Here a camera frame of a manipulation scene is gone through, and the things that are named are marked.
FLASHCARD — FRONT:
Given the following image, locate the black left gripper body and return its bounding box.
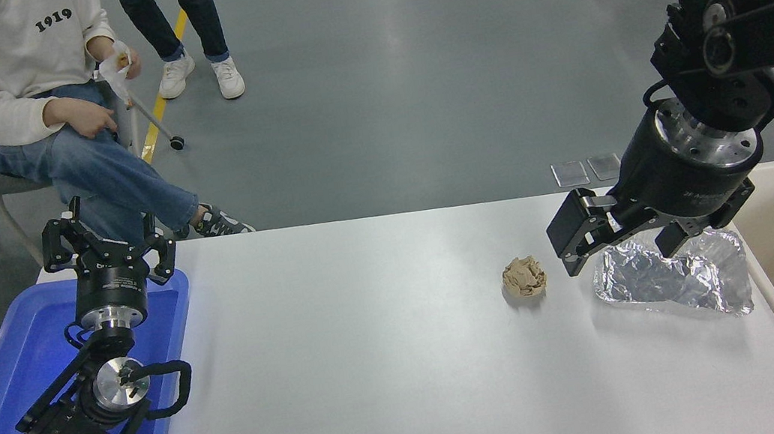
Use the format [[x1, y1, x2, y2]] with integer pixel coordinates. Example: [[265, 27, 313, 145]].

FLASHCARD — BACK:
[[65, 232, 159, 316]]

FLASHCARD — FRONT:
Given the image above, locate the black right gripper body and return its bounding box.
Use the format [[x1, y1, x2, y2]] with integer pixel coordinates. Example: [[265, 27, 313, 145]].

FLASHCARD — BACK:
[[601, 98, 769, 247]]

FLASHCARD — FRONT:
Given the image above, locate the silver foil plate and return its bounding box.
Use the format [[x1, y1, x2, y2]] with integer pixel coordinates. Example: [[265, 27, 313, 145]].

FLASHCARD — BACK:
[[588, 221, 758, 336]]

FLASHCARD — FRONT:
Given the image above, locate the white tissue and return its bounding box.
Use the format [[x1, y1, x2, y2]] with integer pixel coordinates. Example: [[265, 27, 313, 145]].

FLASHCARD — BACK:
[[94, 41, 140, 111]]

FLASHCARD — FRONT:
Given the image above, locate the clear square floor plate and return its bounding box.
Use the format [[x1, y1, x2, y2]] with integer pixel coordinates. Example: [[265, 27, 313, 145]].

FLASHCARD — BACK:
[[587, 151, 626, 184], [551, 159, 591, 190]]

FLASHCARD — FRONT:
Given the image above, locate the seated person's right hand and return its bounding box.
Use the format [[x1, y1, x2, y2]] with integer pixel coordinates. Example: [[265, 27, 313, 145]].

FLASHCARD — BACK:
[[58, 91, 119, 142]]

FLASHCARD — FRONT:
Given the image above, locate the seated person's left hand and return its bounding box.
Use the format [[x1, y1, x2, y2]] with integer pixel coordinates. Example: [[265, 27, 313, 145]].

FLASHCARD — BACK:
[[85, 31, 144, 85]]

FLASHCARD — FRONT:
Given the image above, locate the crumpled tan paper ball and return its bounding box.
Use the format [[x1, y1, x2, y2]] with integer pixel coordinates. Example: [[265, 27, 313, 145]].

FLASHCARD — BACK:
[[499, 253, 550, 301]]

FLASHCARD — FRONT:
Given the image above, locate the white leg with black caster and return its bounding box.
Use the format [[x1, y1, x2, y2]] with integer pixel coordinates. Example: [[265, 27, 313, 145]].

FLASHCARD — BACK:
[[125, 80, 187, 157]]

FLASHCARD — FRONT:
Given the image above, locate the standing person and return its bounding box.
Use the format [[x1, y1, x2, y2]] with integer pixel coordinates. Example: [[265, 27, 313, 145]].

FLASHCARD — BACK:
[[112, 0, 248, 115]]

